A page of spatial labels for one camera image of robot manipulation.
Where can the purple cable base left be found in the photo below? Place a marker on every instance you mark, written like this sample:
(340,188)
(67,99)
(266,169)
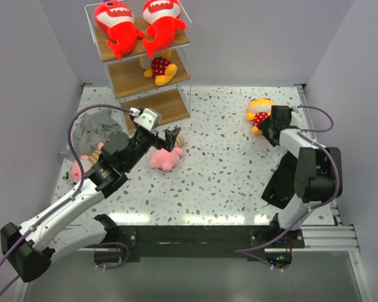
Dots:
(123,254)

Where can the pink pig plush left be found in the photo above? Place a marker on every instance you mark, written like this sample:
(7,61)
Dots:
(74,174)

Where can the pink pig plush centre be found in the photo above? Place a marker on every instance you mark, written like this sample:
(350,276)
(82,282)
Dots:
(166,160)

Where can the grey crumpled cloth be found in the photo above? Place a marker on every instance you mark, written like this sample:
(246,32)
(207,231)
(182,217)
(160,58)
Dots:
(92,127)

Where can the pink pig plush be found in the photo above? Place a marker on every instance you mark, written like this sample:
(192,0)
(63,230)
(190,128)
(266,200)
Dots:
(74,174)
(166,160)

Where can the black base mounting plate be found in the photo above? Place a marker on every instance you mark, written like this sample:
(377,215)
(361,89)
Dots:
(185,241)

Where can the purple cable base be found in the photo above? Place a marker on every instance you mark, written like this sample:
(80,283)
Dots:
(123,254)
(250,253)

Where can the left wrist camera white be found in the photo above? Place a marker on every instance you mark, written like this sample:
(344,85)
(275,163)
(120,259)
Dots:
(147,118)

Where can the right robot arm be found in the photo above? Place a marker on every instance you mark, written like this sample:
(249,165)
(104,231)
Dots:
(308,176)

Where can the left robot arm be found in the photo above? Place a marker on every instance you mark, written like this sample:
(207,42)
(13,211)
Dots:
(27,246)

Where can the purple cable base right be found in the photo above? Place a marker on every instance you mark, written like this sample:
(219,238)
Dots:
(250,253)

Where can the black cloth right side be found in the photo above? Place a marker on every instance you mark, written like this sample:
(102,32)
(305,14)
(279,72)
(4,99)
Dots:
(280,188)

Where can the orange doll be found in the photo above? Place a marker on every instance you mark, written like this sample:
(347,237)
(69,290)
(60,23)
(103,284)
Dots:
(258,111)

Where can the white wire wooden shelf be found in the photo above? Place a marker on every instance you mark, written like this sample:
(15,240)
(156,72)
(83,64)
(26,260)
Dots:
(130,87)

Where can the red shark plush with face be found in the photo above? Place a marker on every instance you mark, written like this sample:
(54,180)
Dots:
(116,19)

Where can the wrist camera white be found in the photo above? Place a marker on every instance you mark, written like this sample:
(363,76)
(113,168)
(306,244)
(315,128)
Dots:
(296,117)
(147,118)

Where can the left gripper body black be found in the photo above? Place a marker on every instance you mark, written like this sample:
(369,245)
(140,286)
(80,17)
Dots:
(143,143)

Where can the orange doll polka dot dress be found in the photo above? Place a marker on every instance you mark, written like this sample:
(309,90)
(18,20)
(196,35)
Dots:
(160,68)

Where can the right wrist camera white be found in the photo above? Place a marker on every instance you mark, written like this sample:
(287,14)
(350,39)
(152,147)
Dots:
(296,117)

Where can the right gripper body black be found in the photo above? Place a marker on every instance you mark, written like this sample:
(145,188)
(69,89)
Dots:
(271,140)

